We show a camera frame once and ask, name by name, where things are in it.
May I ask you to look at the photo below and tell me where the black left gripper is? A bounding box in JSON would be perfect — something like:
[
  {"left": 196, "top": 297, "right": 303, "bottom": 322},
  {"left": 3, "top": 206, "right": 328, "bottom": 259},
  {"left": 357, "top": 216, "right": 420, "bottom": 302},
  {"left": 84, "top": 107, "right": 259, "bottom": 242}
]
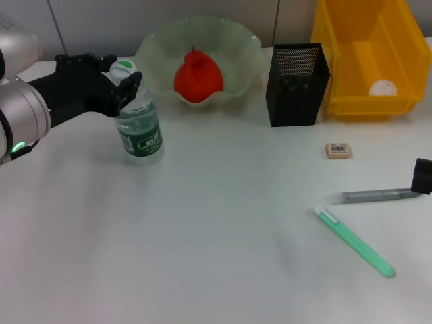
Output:
[{"left": 26, "top": 53, "right": 144, "bottom": 130}]

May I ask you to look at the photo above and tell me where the clear plastic water bottle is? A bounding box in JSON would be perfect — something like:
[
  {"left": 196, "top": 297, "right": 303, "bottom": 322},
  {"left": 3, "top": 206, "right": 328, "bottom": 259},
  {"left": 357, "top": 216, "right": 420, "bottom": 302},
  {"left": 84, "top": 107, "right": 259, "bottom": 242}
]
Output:
[{"left": 109, "top": 59, "right": 165, "bottom": 166}]

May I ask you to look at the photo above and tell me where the orange fruit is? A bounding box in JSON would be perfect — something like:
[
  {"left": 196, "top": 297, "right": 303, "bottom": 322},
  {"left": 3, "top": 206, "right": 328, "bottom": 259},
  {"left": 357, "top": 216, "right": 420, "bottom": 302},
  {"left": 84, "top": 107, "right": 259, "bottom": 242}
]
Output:
[{"left": 173, "top": 46, "right": 225, "bottom": 104}]

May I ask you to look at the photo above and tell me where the small beige eraser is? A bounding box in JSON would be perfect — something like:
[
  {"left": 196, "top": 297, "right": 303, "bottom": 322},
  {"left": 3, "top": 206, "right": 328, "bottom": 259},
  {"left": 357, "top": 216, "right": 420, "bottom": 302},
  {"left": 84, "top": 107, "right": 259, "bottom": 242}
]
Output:
[{"left": 325, "top": 142, "right": 356, "bottom": 160}]

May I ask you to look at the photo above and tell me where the mint green pen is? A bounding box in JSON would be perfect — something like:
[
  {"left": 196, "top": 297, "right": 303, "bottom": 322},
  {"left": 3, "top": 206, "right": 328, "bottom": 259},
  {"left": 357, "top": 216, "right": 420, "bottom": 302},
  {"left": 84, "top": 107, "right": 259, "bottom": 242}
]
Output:
[{"left": 313, "top": 205, "right": 396, "bottom": 279}]

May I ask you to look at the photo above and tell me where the white paper ball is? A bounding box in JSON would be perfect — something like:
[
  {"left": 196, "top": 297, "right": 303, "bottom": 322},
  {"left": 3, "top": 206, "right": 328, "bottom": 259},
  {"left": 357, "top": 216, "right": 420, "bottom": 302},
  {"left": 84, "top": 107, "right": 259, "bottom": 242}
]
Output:
[{"left": 369, "top": 79, "right": 400, "bottom": 97}]

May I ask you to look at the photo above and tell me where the silver marker pen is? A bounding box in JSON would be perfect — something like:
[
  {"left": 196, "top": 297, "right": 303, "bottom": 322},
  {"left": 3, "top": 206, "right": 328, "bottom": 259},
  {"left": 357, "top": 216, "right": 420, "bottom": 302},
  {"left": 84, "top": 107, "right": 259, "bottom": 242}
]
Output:
[{"left": 324, "top": 188, "right": 423, "bottom": 205}]

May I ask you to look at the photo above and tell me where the green glass fruit bowl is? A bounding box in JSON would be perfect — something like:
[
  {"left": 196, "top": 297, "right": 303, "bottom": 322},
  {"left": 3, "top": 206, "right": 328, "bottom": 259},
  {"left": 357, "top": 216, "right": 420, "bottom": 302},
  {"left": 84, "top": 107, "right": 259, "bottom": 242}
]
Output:
[{"left": 135, "top": 15, "right": 266, "bottom": 109}]

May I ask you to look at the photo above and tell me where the black mesh pen holder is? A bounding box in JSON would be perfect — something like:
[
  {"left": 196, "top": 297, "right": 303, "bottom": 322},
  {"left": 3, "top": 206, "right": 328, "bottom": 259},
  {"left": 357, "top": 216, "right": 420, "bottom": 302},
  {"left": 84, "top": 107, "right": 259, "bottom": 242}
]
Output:
[{"left": 265, "top": 43, "right": 331, "bottom": 128}]

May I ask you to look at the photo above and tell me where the yellow plastic storage bin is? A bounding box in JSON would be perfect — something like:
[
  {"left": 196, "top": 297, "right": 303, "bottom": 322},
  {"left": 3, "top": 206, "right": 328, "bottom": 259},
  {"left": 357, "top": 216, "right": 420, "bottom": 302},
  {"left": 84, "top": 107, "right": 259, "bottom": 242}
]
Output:
[{"left": 310, "top": 0, "right": 432, "bottom": 122}]

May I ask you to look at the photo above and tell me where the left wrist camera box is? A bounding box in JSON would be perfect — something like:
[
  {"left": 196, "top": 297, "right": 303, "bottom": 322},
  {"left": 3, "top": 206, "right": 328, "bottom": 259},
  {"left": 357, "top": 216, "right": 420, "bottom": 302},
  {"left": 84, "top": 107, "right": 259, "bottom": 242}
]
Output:
[{"left": 0, "top": 11, "right": 45, "bottom": 81}]

